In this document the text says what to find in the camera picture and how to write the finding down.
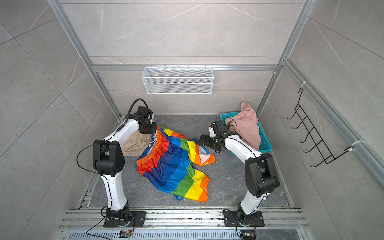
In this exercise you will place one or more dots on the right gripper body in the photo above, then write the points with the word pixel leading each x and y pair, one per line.
pixel 215 145

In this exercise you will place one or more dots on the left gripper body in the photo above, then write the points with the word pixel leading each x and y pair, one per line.
pixel 150 128

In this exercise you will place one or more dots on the beige shorts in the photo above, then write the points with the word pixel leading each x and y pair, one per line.
pixel 136 144

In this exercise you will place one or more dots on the rainbow striped shorts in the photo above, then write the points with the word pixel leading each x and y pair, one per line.
pixel 169 164

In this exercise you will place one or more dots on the teal plastic basket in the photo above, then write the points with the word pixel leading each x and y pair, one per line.
pixel 265 146

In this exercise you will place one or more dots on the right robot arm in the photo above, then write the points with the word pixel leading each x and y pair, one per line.
pixel 261 175

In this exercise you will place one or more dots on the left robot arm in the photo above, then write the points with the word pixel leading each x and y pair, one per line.
pixel 109 161

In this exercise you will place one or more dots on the pink shorts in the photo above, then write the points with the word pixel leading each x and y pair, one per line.
pixel 245 124

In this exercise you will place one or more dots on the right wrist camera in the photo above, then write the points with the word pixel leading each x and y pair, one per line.
pixel 218 129

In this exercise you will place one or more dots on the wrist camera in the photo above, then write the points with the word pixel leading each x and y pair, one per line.
pixel 218 129
pixel 145 112

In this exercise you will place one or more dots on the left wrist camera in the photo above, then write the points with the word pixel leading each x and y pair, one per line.
pixel 145 112

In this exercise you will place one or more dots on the white wire wall basket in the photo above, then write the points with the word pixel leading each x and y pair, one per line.
pixel 178 80

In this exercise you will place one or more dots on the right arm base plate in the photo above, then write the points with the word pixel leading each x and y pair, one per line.
pixel 237 218

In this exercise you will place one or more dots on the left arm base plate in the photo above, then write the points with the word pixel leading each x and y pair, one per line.
pixel 122 219

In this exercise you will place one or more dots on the black wire hook rack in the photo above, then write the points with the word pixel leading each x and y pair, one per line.
pixel 314 136

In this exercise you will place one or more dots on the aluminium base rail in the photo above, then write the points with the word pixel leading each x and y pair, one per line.
pixel 186 224

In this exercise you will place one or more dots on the aluminium frame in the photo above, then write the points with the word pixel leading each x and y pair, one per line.
pixel 262 52

